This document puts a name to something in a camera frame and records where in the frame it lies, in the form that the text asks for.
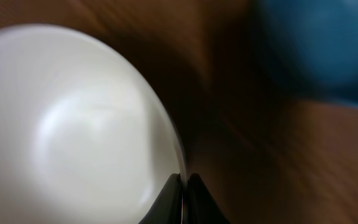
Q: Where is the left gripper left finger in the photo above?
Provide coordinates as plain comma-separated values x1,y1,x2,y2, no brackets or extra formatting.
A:
139,174,183,224

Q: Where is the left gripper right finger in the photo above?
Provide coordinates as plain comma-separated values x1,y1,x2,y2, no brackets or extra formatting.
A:
187,174,230,224

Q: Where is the cream large bowl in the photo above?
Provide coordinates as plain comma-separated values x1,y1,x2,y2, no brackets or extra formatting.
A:
0,24,187,223

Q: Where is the dark blue bowl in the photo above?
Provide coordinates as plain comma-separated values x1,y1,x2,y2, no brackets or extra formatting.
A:
253,0,358,107

